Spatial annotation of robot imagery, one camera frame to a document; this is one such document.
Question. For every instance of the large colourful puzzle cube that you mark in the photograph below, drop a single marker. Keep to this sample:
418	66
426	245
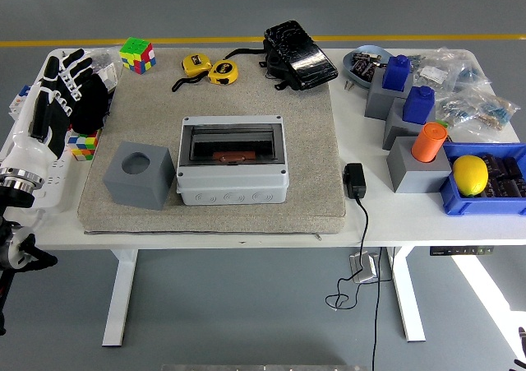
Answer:
137	54

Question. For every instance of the small green item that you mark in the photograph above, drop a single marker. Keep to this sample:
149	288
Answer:
442	123

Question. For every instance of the white power strip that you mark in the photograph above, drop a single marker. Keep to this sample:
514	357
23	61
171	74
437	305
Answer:
57	184

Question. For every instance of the silver metal box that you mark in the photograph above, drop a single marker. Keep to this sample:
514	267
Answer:
363	268

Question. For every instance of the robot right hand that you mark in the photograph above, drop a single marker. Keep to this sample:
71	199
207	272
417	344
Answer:
523	340

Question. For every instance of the blue plastic bin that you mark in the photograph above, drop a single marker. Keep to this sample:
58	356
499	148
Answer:
472	206

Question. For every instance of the orange cylinder battery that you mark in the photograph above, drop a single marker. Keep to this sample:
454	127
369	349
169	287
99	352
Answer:
234	157
427	142

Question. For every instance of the clear bag with white label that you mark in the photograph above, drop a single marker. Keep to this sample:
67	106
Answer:
431	72

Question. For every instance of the white circuit breaker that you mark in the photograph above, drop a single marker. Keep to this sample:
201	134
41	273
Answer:
16	101

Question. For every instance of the blue-grey dish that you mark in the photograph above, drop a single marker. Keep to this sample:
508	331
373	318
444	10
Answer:
349	64

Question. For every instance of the black table control panel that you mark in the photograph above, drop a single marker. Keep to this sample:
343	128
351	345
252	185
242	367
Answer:
460	251

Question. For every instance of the blue plastic block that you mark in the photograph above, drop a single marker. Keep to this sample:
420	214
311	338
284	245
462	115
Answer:
418	105
396	72

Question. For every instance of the black zip pouch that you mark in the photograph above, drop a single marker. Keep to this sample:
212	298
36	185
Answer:
302	54

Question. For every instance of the yellow lemon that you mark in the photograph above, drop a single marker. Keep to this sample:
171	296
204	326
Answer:
470	173

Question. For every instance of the grey block with round hole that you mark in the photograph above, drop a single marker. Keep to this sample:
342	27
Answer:
135	190
415	175

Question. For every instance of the clear bag of blue parts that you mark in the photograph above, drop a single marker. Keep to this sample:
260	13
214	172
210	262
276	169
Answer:
472	79

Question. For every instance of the grey electrical box with lid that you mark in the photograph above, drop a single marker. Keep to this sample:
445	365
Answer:
230	182

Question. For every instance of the white table leg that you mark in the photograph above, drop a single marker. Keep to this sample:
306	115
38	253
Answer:
409	305
119	305

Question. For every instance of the white switch module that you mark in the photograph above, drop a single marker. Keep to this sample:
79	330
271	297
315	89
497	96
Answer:
110	77

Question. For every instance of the grey block holder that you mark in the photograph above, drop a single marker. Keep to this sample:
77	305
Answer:
396	130
378	99

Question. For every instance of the small metal screws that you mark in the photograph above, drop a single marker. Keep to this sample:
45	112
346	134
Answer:
348	85

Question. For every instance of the grey-brown mat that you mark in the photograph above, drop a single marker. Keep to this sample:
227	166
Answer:
246	219

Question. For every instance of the large clear bag of parts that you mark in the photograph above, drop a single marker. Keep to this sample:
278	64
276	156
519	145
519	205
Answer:
485	112

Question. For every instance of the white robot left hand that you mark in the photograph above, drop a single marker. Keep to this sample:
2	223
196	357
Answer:
29	153

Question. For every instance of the clear bag of dark parts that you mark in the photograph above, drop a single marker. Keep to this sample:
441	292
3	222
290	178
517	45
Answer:
104	58

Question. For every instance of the small colourful puzzle cube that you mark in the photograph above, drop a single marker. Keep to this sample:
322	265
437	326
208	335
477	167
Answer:
83	147

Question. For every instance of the black power adapter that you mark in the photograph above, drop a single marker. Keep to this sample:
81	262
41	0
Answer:
354	179

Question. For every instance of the black cylindrical battery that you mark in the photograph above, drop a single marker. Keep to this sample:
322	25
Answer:
359	63
369	71
513	167
499	188
518	188
495	163

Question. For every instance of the black cloth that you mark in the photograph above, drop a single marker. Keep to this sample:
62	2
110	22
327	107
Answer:
94	103

